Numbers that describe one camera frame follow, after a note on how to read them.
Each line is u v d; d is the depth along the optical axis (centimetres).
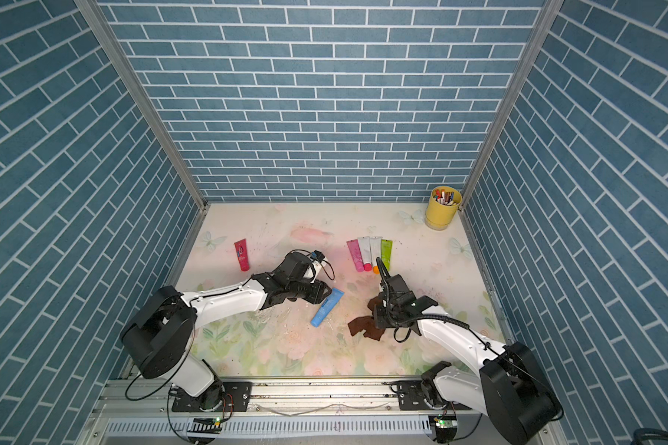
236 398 73
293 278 70
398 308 67
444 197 108
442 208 104
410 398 74
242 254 102
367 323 85
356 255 102
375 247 105
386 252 104
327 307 89
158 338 44
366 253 102
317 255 80
